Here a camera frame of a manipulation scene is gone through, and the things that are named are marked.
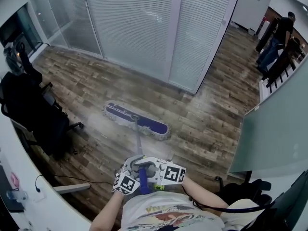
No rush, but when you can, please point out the dark glass door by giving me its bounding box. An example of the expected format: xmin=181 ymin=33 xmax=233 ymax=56
xmin=0 ymin=5 xmax=42 ymax=57

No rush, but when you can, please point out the frosted glass desk partition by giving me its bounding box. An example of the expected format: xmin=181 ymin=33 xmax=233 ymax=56
xmin=228 ymin=61 xmax=308 ymax=175

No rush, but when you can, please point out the black body-mounted device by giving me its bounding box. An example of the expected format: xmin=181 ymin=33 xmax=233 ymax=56
xmin=245 ymin=169 xmax=308 ymax=231

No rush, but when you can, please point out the person's left forearm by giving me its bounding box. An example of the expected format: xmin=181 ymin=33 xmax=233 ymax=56
xmin=89 ymin=191 xmax=126 ymax=231

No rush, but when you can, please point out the blue mop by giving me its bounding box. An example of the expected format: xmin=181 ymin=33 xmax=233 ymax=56
xmin=102 ymin=101 xmax=172 ymax=195

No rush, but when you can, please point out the wooden plank floor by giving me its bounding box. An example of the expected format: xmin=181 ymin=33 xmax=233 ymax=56
xmin=31 ymin=25 xmax=268 ymax=228

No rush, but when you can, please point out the person's right forearm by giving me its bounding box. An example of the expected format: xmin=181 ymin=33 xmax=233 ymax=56
xmin=181 ymin=177 xmax=229 ymax=210

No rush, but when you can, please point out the white printed t-shirt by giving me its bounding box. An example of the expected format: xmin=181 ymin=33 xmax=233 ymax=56
xmin=120 ymin=190 xmax=260 ymax=231

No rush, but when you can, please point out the black mesh office chair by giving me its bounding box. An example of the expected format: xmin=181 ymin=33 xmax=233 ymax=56
xmin=0 ymin=71 xmax=85 ymax=156

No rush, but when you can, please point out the small grey device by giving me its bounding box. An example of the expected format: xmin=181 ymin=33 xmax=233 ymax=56
xmin=6 ymin=189 xmax=28 ymax=201

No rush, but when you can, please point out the narrow white venetian blind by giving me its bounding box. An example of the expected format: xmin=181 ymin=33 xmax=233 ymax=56
xmin=168 ymin=0 xmax=235 ymax=91

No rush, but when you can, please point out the thin black desk cable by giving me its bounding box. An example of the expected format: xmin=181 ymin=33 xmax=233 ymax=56
xmin=34 ymin=174 xmax=114 ymax=193

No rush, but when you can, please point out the dark wooden slatted bench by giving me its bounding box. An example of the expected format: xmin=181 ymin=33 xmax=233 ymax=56
xmin=258 ymin=36 xmax=308 ymax=94

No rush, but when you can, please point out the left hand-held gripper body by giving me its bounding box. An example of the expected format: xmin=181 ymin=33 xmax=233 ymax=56
xmin=112 ymin=159 xmax=141 ymax=196

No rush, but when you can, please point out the office chair with grey jacket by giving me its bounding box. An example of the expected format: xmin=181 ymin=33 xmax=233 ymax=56
xmin=3 ymin=42 xmax=43 ymax=81

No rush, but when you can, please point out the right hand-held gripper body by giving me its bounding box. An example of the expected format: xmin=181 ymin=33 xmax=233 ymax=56
xmin=154 ymin=159 xmax=188 ymax=185

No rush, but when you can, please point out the grey desk foot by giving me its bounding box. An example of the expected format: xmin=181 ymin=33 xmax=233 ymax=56
xmin=52 ymin=183 xmax=92 ymax=195

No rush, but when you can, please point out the wide white venetian blind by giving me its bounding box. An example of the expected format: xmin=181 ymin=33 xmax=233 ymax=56
xmin=83 ymin=0 xmax=174 ymax=68

